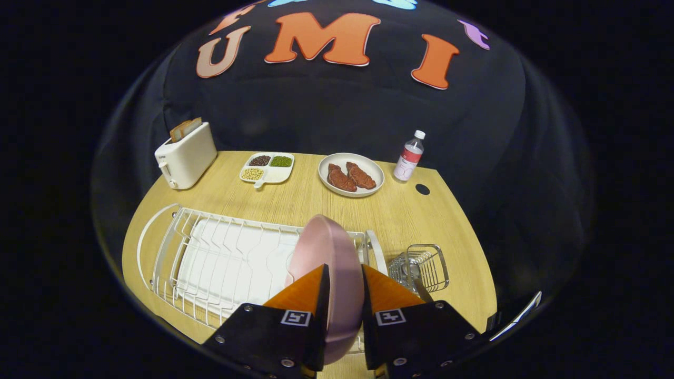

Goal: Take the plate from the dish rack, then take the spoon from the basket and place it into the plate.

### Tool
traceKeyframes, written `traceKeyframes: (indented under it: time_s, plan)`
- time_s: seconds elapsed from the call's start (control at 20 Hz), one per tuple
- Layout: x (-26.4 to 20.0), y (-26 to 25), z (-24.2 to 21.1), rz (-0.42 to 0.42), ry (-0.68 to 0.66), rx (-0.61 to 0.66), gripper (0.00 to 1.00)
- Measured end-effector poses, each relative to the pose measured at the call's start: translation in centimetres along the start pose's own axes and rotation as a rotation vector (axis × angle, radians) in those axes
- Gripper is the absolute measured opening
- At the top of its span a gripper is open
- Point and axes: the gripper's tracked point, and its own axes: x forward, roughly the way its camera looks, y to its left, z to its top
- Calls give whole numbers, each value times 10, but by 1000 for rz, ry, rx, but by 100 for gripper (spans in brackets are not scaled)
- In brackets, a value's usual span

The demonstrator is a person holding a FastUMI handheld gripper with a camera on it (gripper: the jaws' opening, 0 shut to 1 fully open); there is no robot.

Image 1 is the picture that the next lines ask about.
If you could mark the white plate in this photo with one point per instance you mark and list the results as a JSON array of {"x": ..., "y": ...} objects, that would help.
[{"x": 337, "y": 158}]

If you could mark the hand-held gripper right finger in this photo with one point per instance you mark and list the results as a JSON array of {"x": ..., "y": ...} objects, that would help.
[{"x": 368, "y": 337}]

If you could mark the black table grommet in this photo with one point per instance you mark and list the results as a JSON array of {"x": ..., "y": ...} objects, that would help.
[{"x": 423, "y": 189}]

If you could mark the black backdrop cloth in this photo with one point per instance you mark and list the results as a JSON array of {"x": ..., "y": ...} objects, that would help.
[{"x": 326, "y": 105}]

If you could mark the white divided bean dish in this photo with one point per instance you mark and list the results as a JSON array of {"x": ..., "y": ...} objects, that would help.
[{"x": 274, "y": 176}]

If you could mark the toast bread slices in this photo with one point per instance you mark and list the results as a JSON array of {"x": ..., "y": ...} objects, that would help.
[{"x": 184, "y": 129}]

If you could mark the white toaster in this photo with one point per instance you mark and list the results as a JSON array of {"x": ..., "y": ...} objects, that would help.
[{"x": 189, "y": 155}]

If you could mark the clear bottle red label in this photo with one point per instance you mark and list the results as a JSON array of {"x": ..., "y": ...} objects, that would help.
[{"x": 409, "y": 158}]

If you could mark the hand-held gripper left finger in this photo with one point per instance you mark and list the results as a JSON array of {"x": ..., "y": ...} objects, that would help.
[{"x": 321, "y": 316}]

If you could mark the brown steak piece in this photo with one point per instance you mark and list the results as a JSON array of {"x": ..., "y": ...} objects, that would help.
[
  {"x": 341, "y": 179},
  {"x": 362, "y": 176}
]

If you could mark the pink plate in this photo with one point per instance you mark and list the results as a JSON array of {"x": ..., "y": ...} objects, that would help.
[{"x": 326, "y": 247}]

